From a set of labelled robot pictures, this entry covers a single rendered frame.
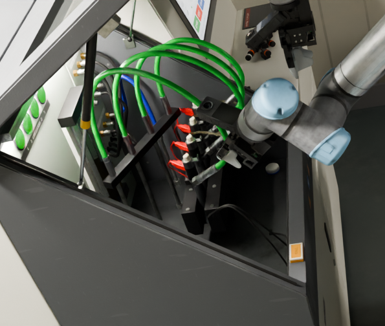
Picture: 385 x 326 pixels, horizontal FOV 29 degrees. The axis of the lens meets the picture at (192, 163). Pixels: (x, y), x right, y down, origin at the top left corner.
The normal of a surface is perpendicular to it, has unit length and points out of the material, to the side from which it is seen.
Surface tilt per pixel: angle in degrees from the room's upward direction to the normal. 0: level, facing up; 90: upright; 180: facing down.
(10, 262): 90
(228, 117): 18
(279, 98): 45
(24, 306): 90
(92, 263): 90
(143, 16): 90
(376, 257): 0
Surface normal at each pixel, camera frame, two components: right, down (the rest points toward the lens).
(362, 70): -0.48, 0.59
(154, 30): -0.10, 0.62
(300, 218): -0.28, -0.77
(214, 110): -0.24, -0.56
